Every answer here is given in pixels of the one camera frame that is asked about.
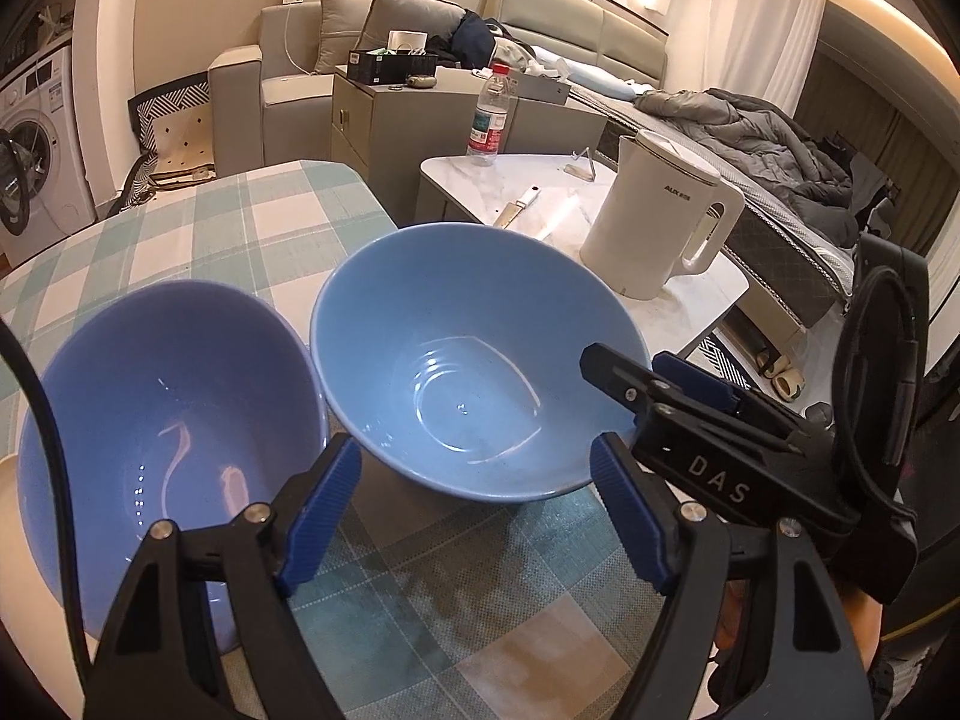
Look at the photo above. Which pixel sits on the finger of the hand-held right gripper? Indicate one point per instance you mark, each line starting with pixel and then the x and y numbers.
pixel 615 375
pixel 705 382

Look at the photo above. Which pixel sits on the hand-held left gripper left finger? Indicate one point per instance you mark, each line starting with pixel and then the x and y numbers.
pixel 319 517

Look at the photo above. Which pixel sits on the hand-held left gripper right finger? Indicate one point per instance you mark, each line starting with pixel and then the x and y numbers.
pixel 630 517

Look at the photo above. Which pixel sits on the blue bowl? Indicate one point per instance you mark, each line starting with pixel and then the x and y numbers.
pixel 150 405
pixel 450 330

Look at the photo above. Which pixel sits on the person's right hand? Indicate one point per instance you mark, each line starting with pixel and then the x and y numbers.
pixel 866 634

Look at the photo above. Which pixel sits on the beige slipper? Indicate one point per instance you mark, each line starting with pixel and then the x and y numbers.
pixel 766 361
pixel 787 386

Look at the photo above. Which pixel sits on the white electric kettle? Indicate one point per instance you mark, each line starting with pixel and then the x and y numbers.
pixel 645 225

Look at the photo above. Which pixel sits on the kitchen knife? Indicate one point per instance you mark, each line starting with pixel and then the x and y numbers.
pixel 514 210

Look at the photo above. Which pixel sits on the small metal stand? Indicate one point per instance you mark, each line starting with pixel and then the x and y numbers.
pixel 583 169

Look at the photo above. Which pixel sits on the white marble side table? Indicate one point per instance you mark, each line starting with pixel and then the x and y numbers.
pixel 525 180

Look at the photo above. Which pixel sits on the grey duvet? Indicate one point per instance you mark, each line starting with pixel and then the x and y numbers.
pixel 750 142

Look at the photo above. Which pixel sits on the clear water bottle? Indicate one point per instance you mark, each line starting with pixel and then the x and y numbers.
pixel 487 127

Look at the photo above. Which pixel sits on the light blue pillow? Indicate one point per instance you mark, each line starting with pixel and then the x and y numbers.
pixel 600 79

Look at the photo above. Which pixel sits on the teal checked tablecloth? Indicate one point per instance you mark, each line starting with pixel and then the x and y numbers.
pixel 225 225

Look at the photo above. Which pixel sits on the beige bedside cabinet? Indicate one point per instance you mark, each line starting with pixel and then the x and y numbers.
pixel 405 127

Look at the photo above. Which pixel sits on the bed with padded headboard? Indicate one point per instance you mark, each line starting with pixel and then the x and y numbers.
pixel 600 30

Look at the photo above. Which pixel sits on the small brown case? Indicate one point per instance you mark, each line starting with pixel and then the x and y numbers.
pixel 420 81

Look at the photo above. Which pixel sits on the dark blue clothes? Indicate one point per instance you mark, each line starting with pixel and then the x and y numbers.
pixel 472 37

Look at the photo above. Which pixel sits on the white curtain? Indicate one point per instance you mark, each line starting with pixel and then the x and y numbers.
pixel 765 15

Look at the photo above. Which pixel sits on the black box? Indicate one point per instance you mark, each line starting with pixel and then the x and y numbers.
pixel 382 67

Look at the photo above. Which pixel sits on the black white patterned cushion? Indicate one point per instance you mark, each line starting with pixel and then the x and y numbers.
pixel 172 142

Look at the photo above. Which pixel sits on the grey pillow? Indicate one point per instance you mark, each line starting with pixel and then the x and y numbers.
pixel 405 11
pixel 337 30

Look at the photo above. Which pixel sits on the white washing machine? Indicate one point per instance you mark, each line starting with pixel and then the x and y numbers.
pixel 45 165

